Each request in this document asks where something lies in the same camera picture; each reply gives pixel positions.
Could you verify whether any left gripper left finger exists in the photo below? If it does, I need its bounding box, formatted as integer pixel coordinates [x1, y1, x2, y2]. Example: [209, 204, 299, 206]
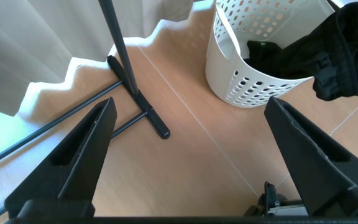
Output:
[4, 96, 118, 218]

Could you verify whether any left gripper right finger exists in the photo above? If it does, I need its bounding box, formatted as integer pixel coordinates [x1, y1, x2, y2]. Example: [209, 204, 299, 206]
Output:
[264, 96, 358, 217]

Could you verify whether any black garment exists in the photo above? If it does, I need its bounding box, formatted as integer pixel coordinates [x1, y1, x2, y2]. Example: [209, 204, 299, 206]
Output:
[243, 1, 358, 101]

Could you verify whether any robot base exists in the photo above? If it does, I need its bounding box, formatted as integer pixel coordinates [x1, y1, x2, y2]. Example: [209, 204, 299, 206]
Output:
[244, 181, 309, 217]

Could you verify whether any white laundry basket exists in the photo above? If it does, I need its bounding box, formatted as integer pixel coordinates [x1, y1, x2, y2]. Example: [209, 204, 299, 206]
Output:
[205, 0, 335, 108]

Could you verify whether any black clothes rack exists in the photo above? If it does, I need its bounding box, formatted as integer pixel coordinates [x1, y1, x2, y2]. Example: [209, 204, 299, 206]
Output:
[0, 0, 171, 224]

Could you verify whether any beige curtain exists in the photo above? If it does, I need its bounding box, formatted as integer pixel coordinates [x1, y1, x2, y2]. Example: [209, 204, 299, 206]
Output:
[0, 0, 195, 118]

